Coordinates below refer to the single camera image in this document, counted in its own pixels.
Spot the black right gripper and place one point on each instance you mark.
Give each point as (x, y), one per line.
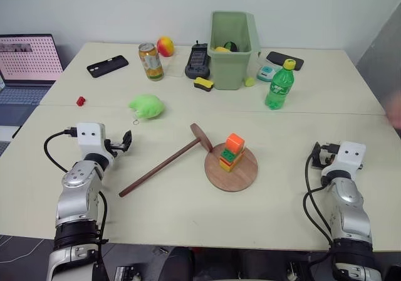
(330, 154)

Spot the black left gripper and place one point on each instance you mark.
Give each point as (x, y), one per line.
(113, 146)

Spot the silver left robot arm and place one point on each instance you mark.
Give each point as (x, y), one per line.
(76, 196)

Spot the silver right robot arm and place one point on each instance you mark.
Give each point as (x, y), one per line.
(351, 205)

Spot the brown wooden rod with disc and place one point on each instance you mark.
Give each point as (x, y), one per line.
(163, 166)

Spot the round wooden board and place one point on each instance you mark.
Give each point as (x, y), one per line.
(242, 174)

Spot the blurred bystander hand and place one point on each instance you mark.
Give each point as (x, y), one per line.
(395, 111)

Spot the green plush toy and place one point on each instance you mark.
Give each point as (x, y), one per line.
(148, 105)

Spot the small red toy block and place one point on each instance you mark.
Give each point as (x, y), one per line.
(81, 101)

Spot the green soda bottle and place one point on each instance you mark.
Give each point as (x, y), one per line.
(279, 86)

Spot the orange toy block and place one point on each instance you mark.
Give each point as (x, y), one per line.
(235, 143)

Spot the yellow drink can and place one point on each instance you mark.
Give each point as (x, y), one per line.
(151, 63)

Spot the yellow red-striped toy block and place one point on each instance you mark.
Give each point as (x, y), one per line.
(230, 165)

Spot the green toy block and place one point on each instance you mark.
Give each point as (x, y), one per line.
(228, 155)

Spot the white teal small device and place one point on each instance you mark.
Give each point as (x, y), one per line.
(267, 73)

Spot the yellow black sponge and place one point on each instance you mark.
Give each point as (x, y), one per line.
(203, 84)

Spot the small yellow-green toy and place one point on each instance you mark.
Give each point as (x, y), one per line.
(249, 82)

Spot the plain black smartphone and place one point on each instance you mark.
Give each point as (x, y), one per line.
(282, 58)

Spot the red yellow toy peach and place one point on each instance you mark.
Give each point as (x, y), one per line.
(165, 46)

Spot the black grey handheld device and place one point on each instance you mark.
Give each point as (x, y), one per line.
(197, 61)

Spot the grey partition panel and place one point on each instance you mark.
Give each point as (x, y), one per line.
(382, 61)

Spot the light green plastic bin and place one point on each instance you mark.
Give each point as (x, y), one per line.
(233, 69)

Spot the grey keyboard device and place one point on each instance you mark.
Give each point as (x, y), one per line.
(3, 147)

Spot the open laptop pink screen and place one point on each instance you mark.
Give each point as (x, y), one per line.
(28, 61)

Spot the yellow toy in bin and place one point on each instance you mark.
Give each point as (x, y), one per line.
(222, 49)

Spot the black green object in bin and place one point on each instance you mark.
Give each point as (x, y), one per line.
(232, 45)

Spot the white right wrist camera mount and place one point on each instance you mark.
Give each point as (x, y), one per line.
(349, 155)

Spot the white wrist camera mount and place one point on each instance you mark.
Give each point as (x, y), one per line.
(349, 155)
(91, 136)

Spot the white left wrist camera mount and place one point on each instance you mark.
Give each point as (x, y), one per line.
(91, 136)

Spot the black phone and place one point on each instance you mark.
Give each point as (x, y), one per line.
(107, 66)

